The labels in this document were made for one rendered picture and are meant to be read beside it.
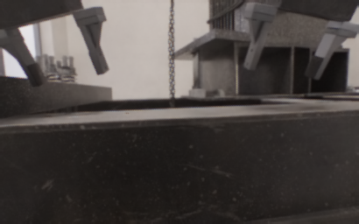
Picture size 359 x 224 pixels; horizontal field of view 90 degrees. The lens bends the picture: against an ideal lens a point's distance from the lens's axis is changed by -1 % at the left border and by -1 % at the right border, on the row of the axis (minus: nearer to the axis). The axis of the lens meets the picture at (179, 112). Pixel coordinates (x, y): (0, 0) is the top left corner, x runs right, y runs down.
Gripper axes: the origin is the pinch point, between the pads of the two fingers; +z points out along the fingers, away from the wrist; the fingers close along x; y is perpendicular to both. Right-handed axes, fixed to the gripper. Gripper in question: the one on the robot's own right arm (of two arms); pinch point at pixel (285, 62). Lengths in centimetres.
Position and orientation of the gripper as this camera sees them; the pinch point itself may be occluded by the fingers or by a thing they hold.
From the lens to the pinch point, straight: 40.5
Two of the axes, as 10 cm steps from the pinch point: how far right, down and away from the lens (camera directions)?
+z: -1.5, 8.7, 4.8
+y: 0.9, 4.9, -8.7
